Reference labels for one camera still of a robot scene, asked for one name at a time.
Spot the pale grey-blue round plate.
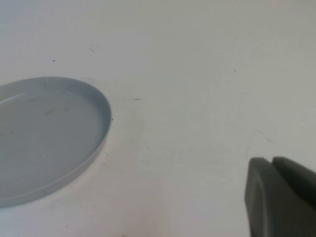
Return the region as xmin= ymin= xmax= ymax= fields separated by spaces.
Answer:
xmin=0 ymin=77 xmax=113 ymax=207

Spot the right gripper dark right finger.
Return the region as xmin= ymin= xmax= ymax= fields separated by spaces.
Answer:
xmin=272 ymin=156 xmax=316 ymax=198

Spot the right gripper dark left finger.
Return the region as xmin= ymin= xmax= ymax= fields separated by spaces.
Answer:
xmin=244 ymin=157 xmax=316 ymax=237

